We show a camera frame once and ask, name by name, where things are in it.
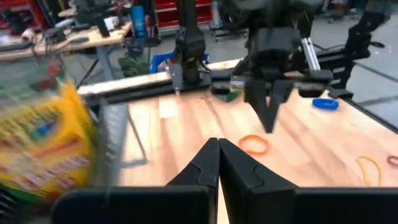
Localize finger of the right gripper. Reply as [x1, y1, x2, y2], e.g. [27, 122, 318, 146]
[269, 81, 295, 133]
[244, 80, 272, 133]

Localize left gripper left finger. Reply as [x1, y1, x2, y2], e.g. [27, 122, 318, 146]
[167, 138, 220, 187]

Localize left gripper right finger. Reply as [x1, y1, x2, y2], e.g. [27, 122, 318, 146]
[220, 139, 296, 224]

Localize yellow green crayon box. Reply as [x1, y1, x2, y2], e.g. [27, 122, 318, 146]
[0, 79, 96, 206]

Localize wooden background desk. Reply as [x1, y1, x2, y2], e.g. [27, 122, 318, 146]
[0, 21, 134, 82]

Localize green coil wristband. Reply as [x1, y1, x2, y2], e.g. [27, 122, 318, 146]
[222, 90, 245, 103]

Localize blue coil wristband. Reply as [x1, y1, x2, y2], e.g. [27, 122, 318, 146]
[312, 97, 340, 111]

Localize orange rubber band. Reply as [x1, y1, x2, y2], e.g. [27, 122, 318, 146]
[238, 134, 271, 156]

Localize blue plastic bin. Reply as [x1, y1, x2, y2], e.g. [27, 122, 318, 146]
[149, 51, 210, 75]

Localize yellow rubber band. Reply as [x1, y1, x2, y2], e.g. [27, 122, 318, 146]
[356, 154, 382, 188]

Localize red tool cabinet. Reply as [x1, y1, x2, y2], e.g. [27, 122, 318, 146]
[154, 0, 215, 30]

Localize green bag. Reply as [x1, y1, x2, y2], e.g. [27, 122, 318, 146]
[117, 52, 150, 78]

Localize blue bottle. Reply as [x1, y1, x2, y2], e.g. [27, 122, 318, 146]
[130, 4, 148, 39]

